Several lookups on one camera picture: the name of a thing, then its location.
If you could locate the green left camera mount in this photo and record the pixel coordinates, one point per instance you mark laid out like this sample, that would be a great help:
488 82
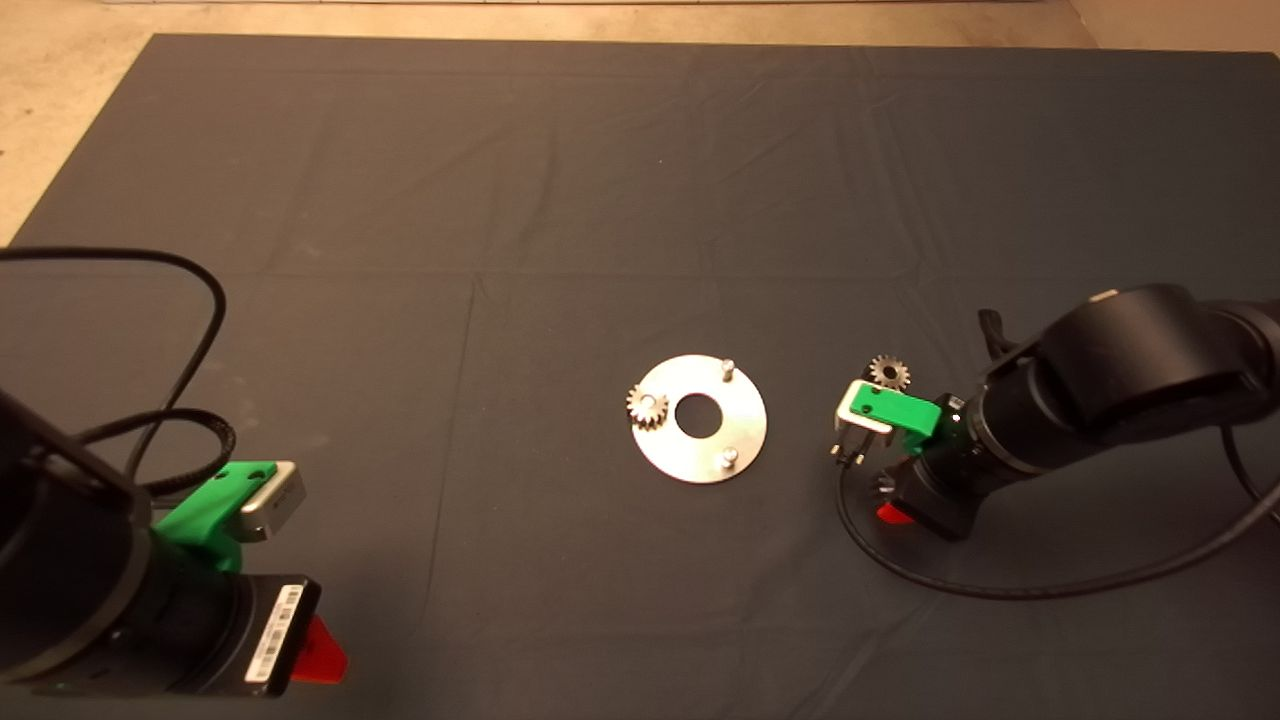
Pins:
200 520

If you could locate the steel planetary gear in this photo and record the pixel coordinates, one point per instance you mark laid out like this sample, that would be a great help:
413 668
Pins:
884 488
640 415
878 365

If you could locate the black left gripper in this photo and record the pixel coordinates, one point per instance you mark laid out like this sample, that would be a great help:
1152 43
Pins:
250 630

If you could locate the dark grey table cloth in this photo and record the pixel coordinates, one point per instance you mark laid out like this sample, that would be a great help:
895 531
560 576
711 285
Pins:
640 200

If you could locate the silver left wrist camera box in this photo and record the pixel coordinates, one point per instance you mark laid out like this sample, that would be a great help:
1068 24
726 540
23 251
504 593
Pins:
275 500

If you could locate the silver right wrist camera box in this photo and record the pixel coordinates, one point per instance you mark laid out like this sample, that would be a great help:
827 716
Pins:
843 410

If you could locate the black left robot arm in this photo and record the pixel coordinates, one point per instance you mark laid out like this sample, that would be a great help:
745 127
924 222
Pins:
60 560

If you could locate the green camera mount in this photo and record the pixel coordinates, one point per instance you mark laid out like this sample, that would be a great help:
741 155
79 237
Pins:
200 520
900 410

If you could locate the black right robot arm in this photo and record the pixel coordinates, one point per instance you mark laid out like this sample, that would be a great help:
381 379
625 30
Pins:
1120 360

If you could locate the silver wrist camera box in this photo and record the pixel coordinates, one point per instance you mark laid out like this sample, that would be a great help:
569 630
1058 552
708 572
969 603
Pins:
275 500
843 410

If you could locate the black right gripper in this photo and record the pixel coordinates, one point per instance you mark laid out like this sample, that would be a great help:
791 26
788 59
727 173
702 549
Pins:
940 505

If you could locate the round metal carrier plate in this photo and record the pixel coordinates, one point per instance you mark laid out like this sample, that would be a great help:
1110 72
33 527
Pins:
745 430

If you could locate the green right camera mount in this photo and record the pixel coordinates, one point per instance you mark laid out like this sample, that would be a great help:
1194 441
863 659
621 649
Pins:
900 410

